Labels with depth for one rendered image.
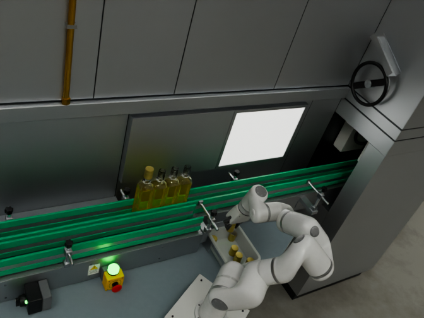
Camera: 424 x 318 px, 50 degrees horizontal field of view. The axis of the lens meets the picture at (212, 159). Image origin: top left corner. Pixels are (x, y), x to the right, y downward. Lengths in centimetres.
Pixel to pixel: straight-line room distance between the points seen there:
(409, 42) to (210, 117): 92
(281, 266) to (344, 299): 187
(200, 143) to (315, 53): 64
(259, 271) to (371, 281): 210
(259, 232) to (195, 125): 68
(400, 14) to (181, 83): 103
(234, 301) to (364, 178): 113
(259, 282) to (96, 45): 93
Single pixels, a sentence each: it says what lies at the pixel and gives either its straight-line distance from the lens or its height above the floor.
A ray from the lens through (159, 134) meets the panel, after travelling 184.
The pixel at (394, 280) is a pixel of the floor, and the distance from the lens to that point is 365.
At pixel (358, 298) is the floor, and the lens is 335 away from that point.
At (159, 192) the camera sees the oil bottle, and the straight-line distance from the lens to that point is 185.
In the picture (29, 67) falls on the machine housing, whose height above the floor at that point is 153.
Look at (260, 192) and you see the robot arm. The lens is 177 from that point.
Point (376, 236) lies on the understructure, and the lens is 301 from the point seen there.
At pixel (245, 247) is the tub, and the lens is 210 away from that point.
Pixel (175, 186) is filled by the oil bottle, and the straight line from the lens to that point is 187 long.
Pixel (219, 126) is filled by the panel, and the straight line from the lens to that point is 197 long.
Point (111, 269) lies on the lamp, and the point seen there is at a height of 85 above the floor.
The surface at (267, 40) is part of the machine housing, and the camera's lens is 188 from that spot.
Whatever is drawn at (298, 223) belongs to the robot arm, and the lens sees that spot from 154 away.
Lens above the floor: 230
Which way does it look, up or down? 37 degrees down
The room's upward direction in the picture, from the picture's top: 18 degrees clockwise
